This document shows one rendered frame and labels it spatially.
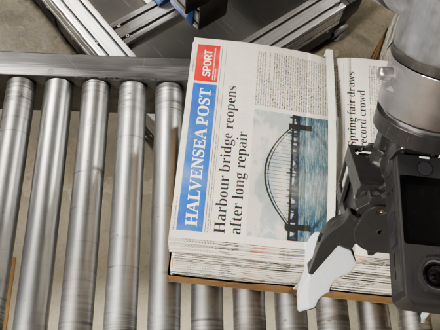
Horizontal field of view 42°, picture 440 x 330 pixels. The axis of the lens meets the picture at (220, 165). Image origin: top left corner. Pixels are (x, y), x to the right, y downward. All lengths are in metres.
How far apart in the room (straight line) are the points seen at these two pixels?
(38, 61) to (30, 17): 1.12
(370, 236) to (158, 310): 0.47
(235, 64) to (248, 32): 1.10
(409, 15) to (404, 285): 0.18
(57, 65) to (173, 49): 0.79
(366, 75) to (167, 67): 0.39
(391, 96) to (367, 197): 0.09
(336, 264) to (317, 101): 0.32
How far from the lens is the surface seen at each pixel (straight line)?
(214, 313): 0.89
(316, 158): 0.73
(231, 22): 1.89
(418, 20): 0.41
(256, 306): 0.90
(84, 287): 0.90
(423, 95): 0.42
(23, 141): 1.01
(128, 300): 0.89
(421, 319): 0.57
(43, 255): 0.92
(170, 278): 0.86
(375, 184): 0.48
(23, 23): 2.18
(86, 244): 0.92
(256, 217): 0.68
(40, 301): 0.91
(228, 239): 0.67
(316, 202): 0.71
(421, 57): 0.41
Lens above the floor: 1.67
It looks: 64 degrees down
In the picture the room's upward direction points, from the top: 12 degrees clockwise
